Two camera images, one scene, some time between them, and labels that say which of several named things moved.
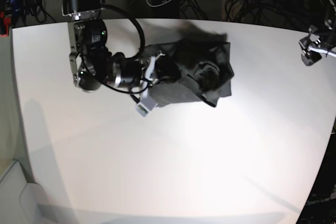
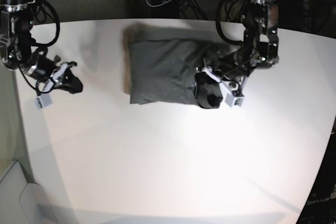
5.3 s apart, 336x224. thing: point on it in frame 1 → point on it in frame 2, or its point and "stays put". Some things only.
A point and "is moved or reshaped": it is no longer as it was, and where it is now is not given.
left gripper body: [165, 70] → [65, 78]
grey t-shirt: [206, 66] is moved or reshaped
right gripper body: [308, 56] → [208, 91]
